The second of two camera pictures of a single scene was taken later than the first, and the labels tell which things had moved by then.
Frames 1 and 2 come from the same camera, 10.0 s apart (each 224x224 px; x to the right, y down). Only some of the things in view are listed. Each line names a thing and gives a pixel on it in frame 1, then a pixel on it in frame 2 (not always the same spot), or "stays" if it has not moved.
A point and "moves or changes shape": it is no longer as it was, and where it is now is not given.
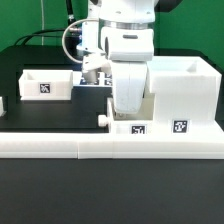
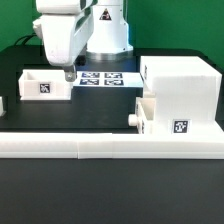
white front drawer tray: x=140 y=123 moves or changes shape
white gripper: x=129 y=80 → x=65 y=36
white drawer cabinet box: x=187 y=95 stays
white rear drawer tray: x=46 y=85 stays
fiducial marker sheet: x=104 y=79 stays
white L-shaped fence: x=78 y=145 stays
